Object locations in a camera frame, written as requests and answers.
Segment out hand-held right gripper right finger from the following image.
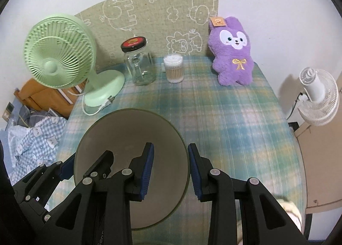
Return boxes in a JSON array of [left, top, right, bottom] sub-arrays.
[[188, 143, 308, 245]]

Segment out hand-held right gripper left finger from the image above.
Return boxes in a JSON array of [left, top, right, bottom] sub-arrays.
[[37, 142, 155, 245]]

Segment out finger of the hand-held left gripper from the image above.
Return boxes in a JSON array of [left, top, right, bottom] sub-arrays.
[[82, 150, 114, 181], [12, 154, 77, 189]]

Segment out leaf patterned cream bowl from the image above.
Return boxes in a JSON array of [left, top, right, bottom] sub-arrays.
[[74, 108, 191, 231]]

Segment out yellow flowered cream plate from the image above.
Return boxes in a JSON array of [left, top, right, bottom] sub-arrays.
[[276, 198, 303, 232]]

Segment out blue checked blanket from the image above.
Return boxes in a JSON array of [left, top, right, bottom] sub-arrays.
[[7, 115, 67, 179]]

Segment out plaid green tablecloth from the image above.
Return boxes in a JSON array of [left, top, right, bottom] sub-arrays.
[[57, 55, 306, 245]]

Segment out grey patterned bedding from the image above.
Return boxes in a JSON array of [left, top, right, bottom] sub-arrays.
[[13, 90, 54, 128]]

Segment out orange wooden headboard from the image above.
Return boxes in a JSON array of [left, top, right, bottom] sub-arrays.
[[15, 78, 88, 120]]

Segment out striped fabric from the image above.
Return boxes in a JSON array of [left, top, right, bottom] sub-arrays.
[[60, 86, 84, 104]]

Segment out glass jar with black lid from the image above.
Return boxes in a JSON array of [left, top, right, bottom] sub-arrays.
[[121, 36, 157, 86]]

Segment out green desk fan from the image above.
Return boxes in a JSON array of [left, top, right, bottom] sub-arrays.
[[23, 15, 125, 108]]

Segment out clear cotton swab container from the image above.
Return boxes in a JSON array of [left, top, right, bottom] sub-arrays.
[[163, 54, 185, 84]]

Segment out purple plush rabbit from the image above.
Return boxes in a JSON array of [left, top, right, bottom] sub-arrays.
[[208, 16, 254, 86]]

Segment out tan cardboard board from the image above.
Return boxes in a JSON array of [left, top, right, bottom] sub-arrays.
[[294, 85, 342, 215]]

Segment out white fan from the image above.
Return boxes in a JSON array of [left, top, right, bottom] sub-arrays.
[[297, 67, 338, 126]]

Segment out white fan power cable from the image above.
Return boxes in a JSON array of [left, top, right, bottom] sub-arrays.
[[81, 95, 116, 116]]

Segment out black fan cable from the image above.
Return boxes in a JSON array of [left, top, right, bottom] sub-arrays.
[[287, 91, 308, 120]]

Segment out green printed wall mat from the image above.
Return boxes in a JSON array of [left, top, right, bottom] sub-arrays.
[[73, 0, 220, 70]]

